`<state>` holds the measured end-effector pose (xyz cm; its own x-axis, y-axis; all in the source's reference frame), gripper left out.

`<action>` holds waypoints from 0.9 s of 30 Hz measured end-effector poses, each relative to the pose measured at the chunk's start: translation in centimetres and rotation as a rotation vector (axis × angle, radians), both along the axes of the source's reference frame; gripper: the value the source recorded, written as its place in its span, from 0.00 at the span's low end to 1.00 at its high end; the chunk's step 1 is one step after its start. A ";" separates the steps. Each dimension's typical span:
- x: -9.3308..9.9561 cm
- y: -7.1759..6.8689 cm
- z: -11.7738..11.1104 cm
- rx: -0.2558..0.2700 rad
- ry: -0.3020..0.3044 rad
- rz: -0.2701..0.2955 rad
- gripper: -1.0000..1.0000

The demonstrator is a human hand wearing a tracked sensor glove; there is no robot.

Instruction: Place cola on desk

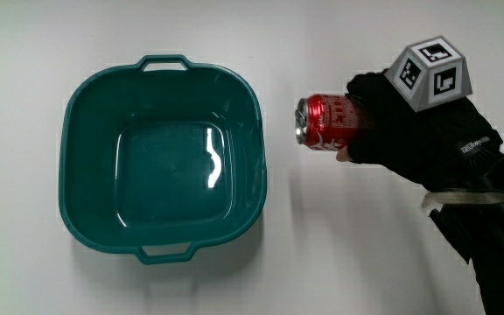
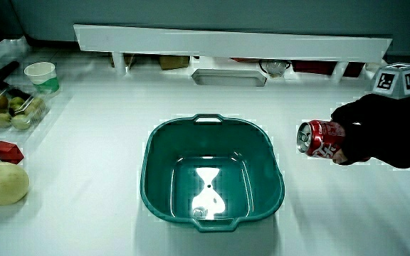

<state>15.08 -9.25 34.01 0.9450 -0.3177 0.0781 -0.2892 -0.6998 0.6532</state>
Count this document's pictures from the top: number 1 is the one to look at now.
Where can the person's right hand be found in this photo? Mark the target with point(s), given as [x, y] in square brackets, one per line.
[414, 140]

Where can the red cola can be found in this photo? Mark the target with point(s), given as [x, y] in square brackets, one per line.
[326, 120]

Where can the person's right forearm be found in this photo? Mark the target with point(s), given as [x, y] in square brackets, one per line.
[497, 245]

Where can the white desk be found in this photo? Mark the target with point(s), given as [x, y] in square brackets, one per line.
[339, 245]

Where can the green plastic basin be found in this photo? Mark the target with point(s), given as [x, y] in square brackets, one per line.
[169, 175]

